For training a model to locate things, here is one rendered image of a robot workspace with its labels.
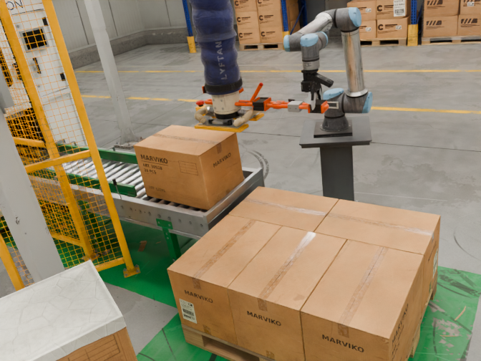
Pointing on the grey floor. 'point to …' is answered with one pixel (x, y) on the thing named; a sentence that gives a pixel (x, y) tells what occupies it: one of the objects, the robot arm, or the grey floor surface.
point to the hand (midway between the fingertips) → (317, 105)
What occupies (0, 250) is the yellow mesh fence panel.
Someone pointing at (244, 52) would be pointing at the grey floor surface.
